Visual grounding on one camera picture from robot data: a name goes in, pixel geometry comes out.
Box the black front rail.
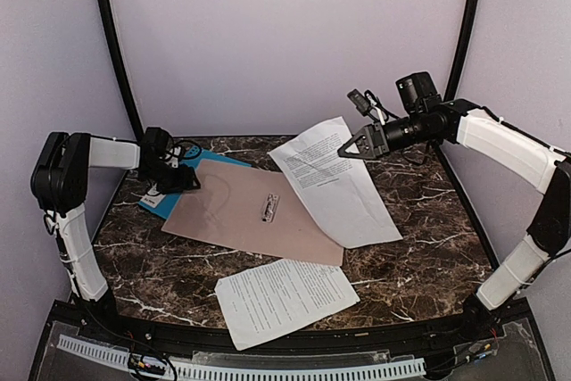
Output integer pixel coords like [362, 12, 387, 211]
[29, 299, 551, 380]

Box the tan folder metal clip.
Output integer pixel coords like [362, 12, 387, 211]
[261, 194, 280, 223]

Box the left black frame post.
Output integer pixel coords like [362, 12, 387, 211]
[97, 0, 145, 141]

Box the white slotted cable duct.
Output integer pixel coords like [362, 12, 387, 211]
[56, 334, 427, 381]

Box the teal folder with black inside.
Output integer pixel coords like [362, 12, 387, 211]
[138, 145, 249, 219]

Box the printed paper sheet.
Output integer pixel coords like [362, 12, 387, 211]
[269, 117, 402, 249]
[215, 260, 360, 351]

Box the tan brown folder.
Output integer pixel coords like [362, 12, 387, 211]
[161, 161, 343, 266]

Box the right black frame post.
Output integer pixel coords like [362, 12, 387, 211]
[444, 0, 479, 101]

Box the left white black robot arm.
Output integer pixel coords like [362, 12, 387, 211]
[30, 127, 201, 302]

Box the black frame post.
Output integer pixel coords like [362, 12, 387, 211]
[444, 0, 479, 101]
[97, 0, 145, 141]

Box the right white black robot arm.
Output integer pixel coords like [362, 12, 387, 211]
[337, 71, 570, 339]

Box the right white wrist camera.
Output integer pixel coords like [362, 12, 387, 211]
[347, 89, 385, 125]

